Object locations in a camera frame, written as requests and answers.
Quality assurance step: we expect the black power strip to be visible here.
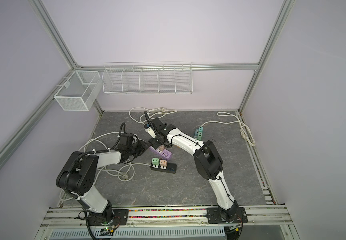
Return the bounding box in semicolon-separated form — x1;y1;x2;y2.
150;163;177;174

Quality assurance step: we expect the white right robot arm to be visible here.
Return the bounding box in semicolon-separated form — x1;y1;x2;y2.
144;123;245;224

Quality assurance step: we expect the white cable back coil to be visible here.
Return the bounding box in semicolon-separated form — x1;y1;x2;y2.
128;107;178;124

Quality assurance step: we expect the white cable left coil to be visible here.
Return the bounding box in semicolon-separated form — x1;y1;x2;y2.
60;131;153;202

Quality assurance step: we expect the teal power strip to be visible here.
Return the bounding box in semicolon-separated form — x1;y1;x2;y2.
194;126;204;141

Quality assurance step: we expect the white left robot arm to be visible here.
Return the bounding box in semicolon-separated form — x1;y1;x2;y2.
56;141;150;225

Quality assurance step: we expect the white cable coil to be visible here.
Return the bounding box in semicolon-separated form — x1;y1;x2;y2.
60;131;153;202
128;107;178;124

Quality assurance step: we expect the green adapter on black strip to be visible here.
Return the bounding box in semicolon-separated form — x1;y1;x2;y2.
152;158;160;168

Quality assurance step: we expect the white wire wall basket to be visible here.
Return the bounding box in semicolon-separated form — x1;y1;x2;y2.
102;62;193;95

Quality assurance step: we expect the pink adapter on black strip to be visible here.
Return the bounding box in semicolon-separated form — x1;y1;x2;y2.
159;160;168;170

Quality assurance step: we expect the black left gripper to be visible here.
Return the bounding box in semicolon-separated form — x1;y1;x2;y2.
127;140;151;158

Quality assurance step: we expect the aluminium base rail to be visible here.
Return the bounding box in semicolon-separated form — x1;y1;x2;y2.
35;205;300;240

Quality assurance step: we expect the white mesh box basket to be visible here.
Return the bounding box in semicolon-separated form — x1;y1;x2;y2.
54;71;103;112

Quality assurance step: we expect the purple power strip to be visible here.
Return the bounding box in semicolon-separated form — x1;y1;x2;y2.
149;146;172;161

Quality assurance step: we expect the pink plug adapter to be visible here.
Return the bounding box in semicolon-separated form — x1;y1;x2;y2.
157;145;165;152

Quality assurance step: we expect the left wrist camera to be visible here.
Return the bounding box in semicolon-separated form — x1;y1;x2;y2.
117;134;137;148

